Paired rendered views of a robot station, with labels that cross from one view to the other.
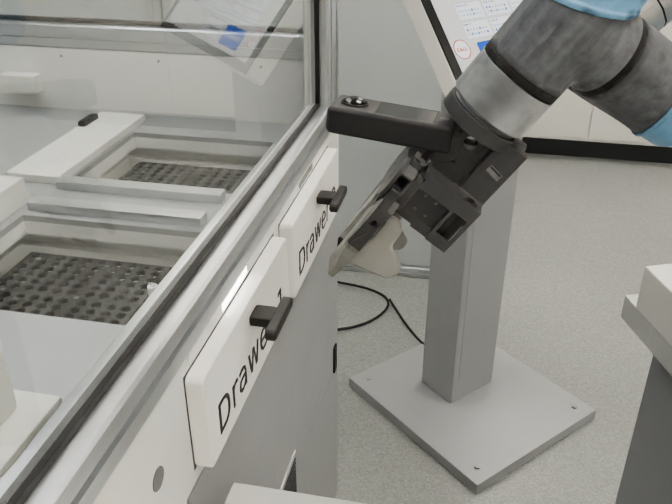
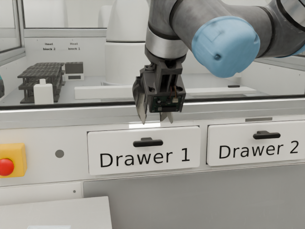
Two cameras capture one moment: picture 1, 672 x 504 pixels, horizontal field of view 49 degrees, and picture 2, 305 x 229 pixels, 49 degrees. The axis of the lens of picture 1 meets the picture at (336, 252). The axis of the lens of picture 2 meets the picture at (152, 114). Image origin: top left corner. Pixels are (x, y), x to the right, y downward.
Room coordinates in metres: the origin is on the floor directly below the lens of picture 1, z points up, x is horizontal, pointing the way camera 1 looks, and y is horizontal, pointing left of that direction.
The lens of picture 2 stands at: (0.37, -0.66, 1.18)
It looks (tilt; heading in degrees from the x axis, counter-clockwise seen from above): 14 degrees down; 67
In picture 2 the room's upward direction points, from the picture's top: straight up
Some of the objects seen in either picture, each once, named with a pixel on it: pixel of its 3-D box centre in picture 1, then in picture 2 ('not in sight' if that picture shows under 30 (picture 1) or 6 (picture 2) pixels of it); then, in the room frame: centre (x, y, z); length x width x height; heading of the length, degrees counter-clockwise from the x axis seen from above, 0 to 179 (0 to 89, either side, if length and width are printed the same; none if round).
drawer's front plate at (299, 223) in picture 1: (312, 216); (258, 142); (0.97, 0.03, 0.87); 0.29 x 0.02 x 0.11; 168
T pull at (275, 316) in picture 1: (268, 316); (147, 141); (0.66, 0.07, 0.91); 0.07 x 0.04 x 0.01; 168
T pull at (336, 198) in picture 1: (330, 197); (264, 134); (0.97, 0.01, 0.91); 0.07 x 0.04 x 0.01; 168
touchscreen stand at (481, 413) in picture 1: (486, 239); not in sight; (1.59, -0.37, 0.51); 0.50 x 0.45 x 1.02; 36
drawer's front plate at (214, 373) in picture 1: (246, 338); (145, 150); (0.66, 0.10, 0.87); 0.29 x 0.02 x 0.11; 168
